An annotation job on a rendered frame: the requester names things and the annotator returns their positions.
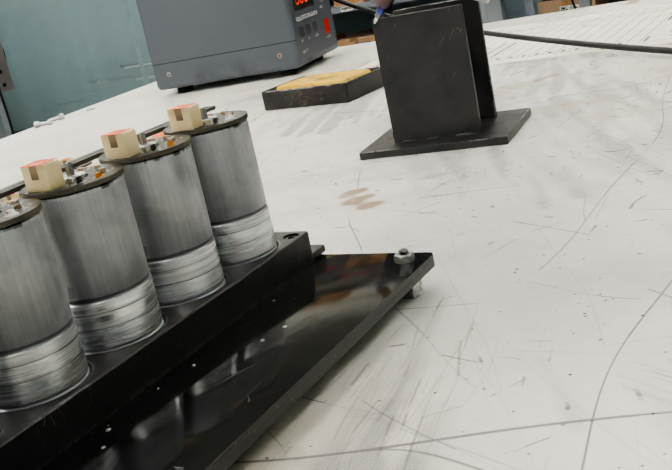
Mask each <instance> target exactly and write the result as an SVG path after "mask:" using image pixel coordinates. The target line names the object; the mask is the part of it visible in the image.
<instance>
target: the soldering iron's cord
mask: <svg viewBox="0 0 672 470"><path fill-rule="evenodd" d="M332 1H335V2H338V3H340V4H343V5H346V6H349V7H351V8H354V9H358V10H361V11H364V12H367V13H371V14H374V15H375V14H376V10H373V9H370V8H366V7H363V6H360V5H357V4H354V3H351V2H348V1H345V0H332ZM484 35H485V36H492V37H499V38H507V39H515V40H524V41H532V42H541V43H550V44H559V45H568V46H578V47H588V48H599V49H610V50H621V51H632V52H645V53H657V54H671V55H672V47H657V46H643V45H629V44H616V43H604V42H592V41H581V40H570V39H559V38H549V37H540V36H530V35H521V34H512V33H504V32H495V31H487V30H484Z"/></svg>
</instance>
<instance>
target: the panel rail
mask: <svg viewBox="0 0 672 470"><path fill-rule="evenodd" d="M205 108H206V112H207V113H208V112H210V111H212V110H215V109H216V107H215V106H207V107H205ZM169 126H171V125H170V121H167V122H165V123H162V124H160V125H157V126H155V127H152V128H150V129H147V130H145V131H143V132H144V133H145V136H146V138H148V137H150V136H152V135H155V134H157V133H160V132H162V131H163V130H164V129H165V128H167V127H169ZM104 153H105V152H104V148H101V149H98V150H96V151H93V152H91V153H88V154H86V155H83V156H81V157H78V158H76V159H74V160H71V161H69V162H72V165H73V168H76V167H78V166H80V165H83V164H85V163H88V162H90V161H92V160H95V159H97V158H99V156H101V155H102V154H104ZM25 186H26V185H25V182H24V180H22V181H19V182H17V183H14V184H12V185H9V186H7V187H5V188H2V189H0V199H1V198H4V197H6V196H8V195H11V194H13V193H16V192H18V191H20V190H21V189H22V188H24V187H25Z"/></svg>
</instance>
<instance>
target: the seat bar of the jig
mask: <svg viewBox="0 0 672 470"><path fill-rule="evenodd" d="M274 234H275V239H276V244H277V247H278V248H277V249H276V250H275V251H273V252H272V253H271V254H269V255H267V256H265V257H263V258H261V259H258V260H256V261H253V262H250V263H246V264H243V265H239V266H234V267H229V268H222V269H223V273H224V278H225V281H226V283H225V285H224V286H223V287H221V288H220V289H219V290H217V291H216V292H214V293H212V294H210V295H208V296H206V297H203V298H201V299H198V300H195V301H192V302H189V303H186V304H182V305H177V306H172V307H166V308H160V309H161V313H162V318H163V320H164V326H163V327H162V328H161V329H160V330H159V331H158V332H157V333H155V334H154V335H152V336H151V337H149V338H147V339H145V340H143V341H141V342H139V343H137V344H134V345H132V346H129V347H126V348H123V349H120V350H116V351H112V352H108V353H103V354H97V355H85V356H86V359H87V362H88V366H89V369H90V372H91V374H90V376H89V377H88V379H87V380H86V381H85V382H84V383H82V384H81V385H80V386H78V387H77V388H76V389H74V390H72V391H71V392H69V393H67V394H65V395H63V396H61V397H59V398H57V399H55V400H53V401H50V402H48V403H45V404H42V405H39V406H36V407H33V408H29V409H25V410H20V411H14V412H6V413H0V470H40V469H41V468H43V467H44V466H45V465H47V464H48V463H49V462H51V461H52V460H53V459H55V458H56V457H57V456H59V455H60V454H61V453H62V452H64V451H65V450H66V449H68V448H69V447H70V446H72V445H73V444H74V443H76V442H77V441H78V440H80V439H81V438H82V437H84V436H85V435H86V434H87V433H89V432H90V431H91V430H93V429H94V428H95V427H97V426H98V425H99V424H101V423H102V422H103V421H105V420H106V419H107V418H109V417H110V416H111V415H112V414H114V413H115V412H116V411H118V410H119V409H120V408H122V407H123V406H124V405H126V404H127V403H128V402H130V401H131V400H132V399H134V398H135V397H136V396H138V395H139V394H140V393H141V392H143V391H144V390H145V389H147V388H148V387H149V386H151V385H152V384H153V383H155V382H156V381H157V380H159V379H160V378H161V377H163V376H164V375H165V374H166V373H168V372H169V371H170V370H172V369H173V368H174V367H176V366H177V365H178V364H180V363H181V362H182V361H184V360H185V359H186V358H188V357H189V356H190V355H192V354H193V353H194V352H195V351H197V350H198V349H199V348H201V347H202V346H203V345H205V344H206V343H207V342H209V341H210V340H211V339H213V338H214V337H215V336H217V335H218V334H219V333H220V332H222V331H223V330H224V329H226V328H227V327H228V326H230V325H231V324H232V323H234V322H235V321H236V320H238V319H239V318H240V317H242V316H243V315H244V314H245V313H247V312H248V311H249V310H251V309H252V308H253V307H255V306H256V305H257V304H259V303H260V302H261V301H263V300H264V299H265V298H267V297H268V296H269V295H271V294H272V293H273V292H274V291H276V290H277V289H278V288H280V287H281V286H282V285H284V284H285V283H286V282H288V281H289V280H290V279H292V278H293V277H294V276H296V275H297V274H298V273H299V272H301V271H302V270H303V269H305V268H306V267H307V266H309V265H310V264H311V263H313V262H314V258H313V253H312V248H311V244H310V239H309V235H308V232H307V231H291V232H274Z"/></svg>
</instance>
